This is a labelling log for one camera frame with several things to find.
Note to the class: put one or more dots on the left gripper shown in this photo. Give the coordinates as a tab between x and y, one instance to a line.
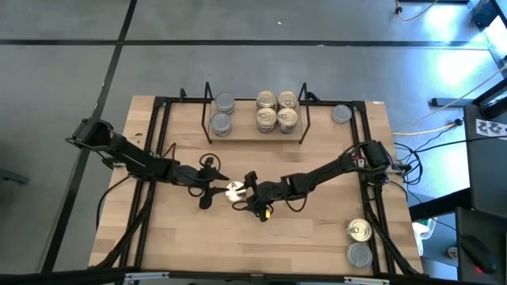
198	176

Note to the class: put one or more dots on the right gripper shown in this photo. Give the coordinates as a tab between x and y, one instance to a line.
269	192

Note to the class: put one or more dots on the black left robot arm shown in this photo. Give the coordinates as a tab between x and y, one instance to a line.
134	158

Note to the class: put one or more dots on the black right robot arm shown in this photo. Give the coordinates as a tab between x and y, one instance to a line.
325	174

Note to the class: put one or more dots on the yellow tag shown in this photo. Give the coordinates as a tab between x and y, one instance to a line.
268	213

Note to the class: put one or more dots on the white plastic bag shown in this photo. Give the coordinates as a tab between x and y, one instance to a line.
421	233

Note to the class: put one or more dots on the black crossbar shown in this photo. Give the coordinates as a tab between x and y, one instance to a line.
59	280

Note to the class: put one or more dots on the black desk leg bar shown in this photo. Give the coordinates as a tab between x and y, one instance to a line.
439	204

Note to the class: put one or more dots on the small white round object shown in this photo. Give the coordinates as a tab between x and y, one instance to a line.
452	252

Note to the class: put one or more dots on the black computer mouse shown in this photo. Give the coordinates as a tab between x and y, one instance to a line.
479	253

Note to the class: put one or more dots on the dark grey desk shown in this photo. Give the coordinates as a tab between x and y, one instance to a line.
487	178

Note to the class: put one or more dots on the white sticker black marks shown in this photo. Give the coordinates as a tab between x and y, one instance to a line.
491	128

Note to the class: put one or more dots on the black desk stand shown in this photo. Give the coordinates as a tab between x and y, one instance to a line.
491	99

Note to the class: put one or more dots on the black metal rig frame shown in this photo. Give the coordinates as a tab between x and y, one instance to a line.
186	100

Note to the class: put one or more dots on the silver metal bracket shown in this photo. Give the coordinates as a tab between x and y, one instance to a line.
366	280
144	276

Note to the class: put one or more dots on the grey floor bracket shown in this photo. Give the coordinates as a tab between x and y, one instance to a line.
14	177

